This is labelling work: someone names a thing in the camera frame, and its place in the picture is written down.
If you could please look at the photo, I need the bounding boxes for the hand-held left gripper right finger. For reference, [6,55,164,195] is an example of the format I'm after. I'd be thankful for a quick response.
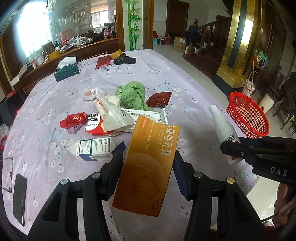
[173,150,272,241]

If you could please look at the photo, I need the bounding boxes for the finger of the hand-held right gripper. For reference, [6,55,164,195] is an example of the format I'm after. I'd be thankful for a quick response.
[238,136,296,151]
[220,140,271,164]

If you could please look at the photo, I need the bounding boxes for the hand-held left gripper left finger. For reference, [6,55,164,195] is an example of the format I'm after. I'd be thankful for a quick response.
[26,150,125,241]

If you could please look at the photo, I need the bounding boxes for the white spray bottle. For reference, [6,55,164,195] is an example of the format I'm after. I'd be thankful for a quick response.
[208,105,242,165]

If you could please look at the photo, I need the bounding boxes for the orange medicine box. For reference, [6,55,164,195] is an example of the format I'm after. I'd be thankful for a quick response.
[111,115,180,218]

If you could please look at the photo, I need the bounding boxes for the red plastic basket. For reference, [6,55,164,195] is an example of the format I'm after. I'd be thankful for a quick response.
[226,91,270,139]

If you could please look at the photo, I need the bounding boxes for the red and white box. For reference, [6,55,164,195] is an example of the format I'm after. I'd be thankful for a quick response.
[84,112,121,137]

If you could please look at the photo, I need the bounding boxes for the white pouch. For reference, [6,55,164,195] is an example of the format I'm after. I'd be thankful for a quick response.
[95,95,135,132]

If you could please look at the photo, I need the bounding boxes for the long white medicine box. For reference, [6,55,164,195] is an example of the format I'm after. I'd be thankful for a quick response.
[120,108,163,133]

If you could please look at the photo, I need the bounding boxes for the person's right hand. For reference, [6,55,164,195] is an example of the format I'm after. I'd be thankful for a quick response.
[277,183,293,209]

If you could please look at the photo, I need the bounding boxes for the blue and white medicine box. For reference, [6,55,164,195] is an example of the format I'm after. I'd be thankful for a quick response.
[70,137,117,162]

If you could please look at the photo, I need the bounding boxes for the white cylindrical container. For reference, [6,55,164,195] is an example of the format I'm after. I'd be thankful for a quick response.
[258,93,275,114]

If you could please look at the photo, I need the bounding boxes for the white shopping bag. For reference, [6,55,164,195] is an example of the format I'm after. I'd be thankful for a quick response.
[242,80,257,98]

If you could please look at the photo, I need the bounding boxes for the crumpled red wrapper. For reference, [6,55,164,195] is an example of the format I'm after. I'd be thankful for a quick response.
[60,112,89,134]

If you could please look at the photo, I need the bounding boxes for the green knotted cloth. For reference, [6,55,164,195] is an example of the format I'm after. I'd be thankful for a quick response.
[115,81,153,111]

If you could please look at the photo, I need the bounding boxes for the dark red foil packet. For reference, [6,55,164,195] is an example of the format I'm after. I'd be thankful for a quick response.
[146,90,173,107]
[95,56,112,70]

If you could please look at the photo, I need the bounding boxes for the white plastic wrapper red print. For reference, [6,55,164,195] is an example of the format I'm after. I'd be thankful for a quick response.
[83,87,107,100]

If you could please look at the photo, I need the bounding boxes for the green bag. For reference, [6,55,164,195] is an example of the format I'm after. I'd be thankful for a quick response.
[257,50,270,67]

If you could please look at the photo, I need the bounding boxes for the purple floral tablecloth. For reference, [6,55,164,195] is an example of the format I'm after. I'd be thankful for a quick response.
[2,49,258,241]

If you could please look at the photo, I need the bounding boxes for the wooden staircase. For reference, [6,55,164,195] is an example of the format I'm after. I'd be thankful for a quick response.
[183,20,232,79]

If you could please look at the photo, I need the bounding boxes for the black smartphone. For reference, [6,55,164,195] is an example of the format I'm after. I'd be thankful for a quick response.
[13,174,28,226]

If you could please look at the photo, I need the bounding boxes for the gold pillar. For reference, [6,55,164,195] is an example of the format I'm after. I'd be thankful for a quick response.
[216,0,262,88]

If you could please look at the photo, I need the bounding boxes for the teal tissue box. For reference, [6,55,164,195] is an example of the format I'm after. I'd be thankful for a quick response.
[54,57,81,82]

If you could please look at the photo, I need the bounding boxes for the black-framed glasses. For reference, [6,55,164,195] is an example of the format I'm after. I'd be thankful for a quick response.
[0,158,15,193]

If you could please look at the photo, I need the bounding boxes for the brown tape roll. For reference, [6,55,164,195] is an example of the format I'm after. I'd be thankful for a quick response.
[110,49,123,60]

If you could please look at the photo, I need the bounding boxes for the wooden sideboard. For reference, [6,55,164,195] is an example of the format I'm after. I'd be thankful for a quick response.
[13,37,121,100]

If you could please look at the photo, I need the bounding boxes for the dark bag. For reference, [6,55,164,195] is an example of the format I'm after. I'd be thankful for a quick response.
[0,95,15,127]

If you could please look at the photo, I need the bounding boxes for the cardboard box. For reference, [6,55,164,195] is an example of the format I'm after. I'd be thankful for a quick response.
[173,37,186,52]

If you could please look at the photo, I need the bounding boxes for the dark jacket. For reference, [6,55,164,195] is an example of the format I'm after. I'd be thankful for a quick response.
[185,25,201,44]

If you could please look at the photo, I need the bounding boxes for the metal pot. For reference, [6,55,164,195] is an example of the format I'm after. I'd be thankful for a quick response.
[32,54,45,66]

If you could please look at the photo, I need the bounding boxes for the pile of colourful gift boxes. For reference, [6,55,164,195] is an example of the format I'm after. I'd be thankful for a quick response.
[153,32,173,45]

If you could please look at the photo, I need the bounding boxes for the wooden door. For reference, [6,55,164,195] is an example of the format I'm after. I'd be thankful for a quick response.
[166,0,188,37]

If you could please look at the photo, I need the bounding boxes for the green bamboo wall decal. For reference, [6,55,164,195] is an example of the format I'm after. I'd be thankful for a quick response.
[122,0,142,51]

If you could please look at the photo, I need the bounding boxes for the large wall mirror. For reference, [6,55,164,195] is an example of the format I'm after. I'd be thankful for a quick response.
[0,0,118,67]

